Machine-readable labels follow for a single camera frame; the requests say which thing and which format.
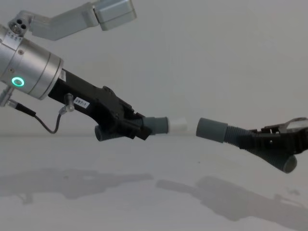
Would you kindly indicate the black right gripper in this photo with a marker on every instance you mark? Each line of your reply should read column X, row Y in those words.
column 299, row 140

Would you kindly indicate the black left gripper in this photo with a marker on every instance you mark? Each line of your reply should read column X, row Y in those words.
column 81, row 92

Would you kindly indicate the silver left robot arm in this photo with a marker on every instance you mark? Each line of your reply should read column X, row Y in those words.
column 29, row 67

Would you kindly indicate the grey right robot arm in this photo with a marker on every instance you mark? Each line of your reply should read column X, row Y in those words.
column 299, row 123

